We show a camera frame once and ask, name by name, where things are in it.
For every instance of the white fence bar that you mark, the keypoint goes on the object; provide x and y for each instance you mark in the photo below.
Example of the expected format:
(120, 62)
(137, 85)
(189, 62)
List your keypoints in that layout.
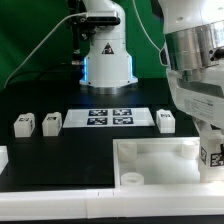
(142, 201)
(3, 158)

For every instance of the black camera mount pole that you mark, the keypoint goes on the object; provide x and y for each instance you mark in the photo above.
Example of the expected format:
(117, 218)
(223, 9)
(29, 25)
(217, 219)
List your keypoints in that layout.
(75, 7)

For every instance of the grey base camera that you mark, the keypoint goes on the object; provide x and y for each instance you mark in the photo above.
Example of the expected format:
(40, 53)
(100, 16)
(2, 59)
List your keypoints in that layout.
(103, 18)

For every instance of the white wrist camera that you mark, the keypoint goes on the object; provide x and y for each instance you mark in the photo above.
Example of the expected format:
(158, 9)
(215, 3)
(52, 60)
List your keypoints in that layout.
(164, 56)

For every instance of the white left fence bar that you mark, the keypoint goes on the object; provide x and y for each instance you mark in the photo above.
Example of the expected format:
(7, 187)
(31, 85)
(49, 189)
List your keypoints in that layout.
(3, 158)

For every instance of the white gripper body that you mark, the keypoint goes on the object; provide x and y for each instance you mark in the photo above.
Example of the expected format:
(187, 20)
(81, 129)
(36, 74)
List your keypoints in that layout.
(203, 99)

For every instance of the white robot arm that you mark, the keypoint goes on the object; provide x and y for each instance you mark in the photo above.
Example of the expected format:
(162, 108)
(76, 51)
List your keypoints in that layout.
(194, 53)

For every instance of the white marker sheet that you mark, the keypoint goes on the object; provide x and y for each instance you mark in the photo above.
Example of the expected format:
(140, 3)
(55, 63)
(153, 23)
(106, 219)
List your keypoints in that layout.
(109, 117)

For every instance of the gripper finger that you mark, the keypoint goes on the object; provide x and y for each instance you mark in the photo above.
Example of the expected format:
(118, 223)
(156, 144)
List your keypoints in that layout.
(201, 126)

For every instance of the white square tabletop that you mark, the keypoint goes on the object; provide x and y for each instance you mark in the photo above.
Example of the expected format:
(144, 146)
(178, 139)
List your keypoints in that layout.
(161, 161)

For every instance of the white front fence bar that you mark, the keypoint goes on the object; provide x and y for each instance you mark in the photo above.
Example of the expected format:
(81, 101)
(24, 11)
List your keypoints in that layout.
(142, 201)

